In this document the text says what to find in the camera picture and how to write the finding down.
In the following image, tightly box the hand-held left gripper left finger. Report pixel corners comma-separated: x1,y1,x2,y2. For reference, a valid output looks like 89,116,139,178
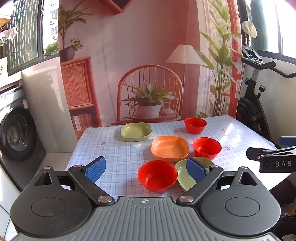
34,156,115,207

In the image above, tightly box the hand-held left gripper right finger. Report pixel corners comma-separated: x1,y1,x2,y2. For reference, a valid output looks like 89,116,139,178
176,157,258,208

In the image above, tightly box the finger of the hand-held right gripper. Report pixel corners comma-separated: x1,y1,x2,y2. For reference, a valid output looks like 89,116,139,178
279,136,296,148
246,146,296,160

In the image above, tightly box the green square plate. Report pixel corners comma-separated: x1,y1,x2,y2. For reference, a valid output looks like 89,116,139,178
121,123,152,142
174,157,214,192

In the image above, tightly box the red bowl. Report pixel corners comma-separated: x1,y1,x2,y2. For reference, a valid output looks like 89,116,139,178
192,137,222,160
137,160,178,193
184,117,207,134

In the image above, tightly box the orange square plate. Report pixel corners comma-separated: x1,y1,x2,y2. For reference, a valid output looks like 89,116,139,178
151,136,189,162

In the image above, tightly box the blue checked tablecloth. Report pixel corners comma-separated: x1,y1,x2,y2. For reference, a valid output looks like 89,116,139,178
66,115,292,204

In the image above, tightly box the black exercise bike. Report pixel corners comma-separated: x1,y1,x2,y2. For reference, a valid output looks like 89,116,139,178
236,45,296,149

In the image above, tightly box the white board panel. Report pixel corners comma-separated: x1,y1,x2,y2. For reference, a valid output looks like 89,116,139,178
22,56,78,153

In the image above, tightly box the printed backdrop cloth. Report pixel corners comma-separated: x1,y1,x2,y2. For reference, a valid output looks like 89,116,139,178
58,0,243,128

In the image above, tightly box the hanging white laundry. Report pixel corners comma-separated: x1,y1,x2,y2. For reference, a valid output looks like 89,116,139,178
0,28,18,44

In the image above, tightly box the window with dark frame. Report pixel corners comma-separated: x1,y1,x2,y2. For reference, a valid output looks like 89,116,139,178
0,0,59,75
238,0,296,58

